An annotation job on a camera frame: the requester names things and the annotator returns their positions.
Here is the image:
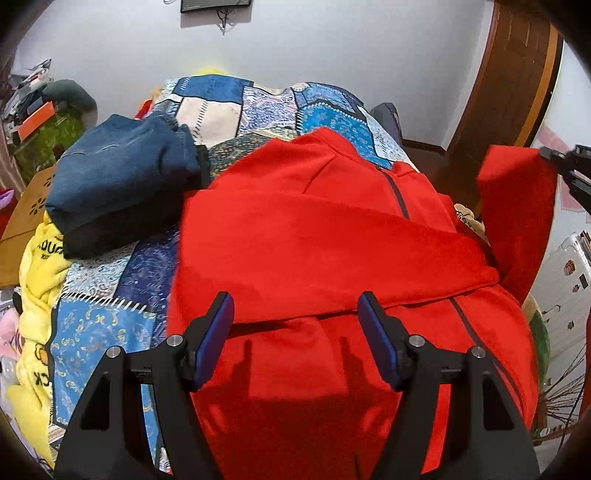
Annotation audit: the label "pink plush toy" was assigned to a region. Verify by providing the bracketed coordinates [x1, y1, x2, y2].
[0, 302, 26, 386]

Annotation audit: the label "blue patchwork bedspread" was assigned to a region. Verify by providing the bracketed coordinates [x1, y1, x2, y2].
[46, 76, 421, 472]

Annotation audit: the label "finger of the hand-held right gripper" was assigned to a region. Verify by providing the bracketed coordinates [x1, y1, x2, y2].
[560, 170, 591, 217]
[539, 144, 591, 176]

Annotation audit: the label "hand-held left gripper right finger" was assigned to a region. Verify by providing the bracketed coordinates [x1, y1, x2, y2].
[358, 291, 541, 480]

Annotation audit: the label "brown wooden door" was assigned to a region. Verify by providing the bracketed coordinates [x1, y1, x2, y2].
[436, 0, 564, 208]

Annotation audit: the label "brown cardboard box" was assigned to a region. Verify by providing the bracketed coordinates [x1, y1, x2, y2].
[0, 164, 58, 287]

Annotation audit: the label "red jacket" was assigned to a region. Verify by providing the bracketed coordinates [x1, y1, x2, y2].
[168, 127, 557, 480]

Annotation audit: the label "dried twigs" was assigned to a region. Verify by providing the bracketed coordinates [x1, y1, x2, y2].
[531, 360, 588, 439]

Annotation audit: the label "yellow printed blanket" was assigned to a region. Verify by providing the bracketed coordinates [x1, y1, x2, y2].
[7, 217, 75, 467]

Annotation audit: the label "green patterned bag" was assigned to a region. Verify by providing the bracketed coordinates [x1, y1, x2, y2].
[14, 111, 86, 185]

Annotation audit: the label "pile of books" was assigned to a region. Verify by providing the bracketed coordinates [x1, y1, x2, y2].
[0, 58, 54, 130]

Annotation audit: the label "green round cushion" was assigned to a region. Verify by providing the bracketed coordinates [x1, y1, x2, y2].
[523, 295, 552, 386]

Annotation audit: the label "grey plush toy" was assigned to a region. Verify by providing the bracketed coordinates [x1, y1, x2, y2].
[44, 79, 98, 125]

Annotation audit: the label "orange box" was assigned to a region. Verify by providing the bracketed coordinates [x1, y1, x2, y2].
[18, 102, 63, 139]

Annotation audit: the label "grey-blue cushion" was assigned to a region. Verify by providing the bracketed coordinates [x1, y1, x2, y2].
[370, 102, 403, 140]

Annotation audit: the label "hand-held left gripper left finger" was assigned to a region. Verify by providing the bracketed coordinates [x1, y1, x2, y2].
[54, 292, 235, 480]

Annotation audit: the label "folded blue jeans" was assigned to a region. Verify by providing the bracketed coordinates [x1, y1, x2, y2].
[45, 113, 211, 259]

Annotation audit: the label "cream plush toy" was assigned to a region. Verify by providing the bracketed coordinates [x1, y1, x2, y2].
[454, 203, 489, 241]

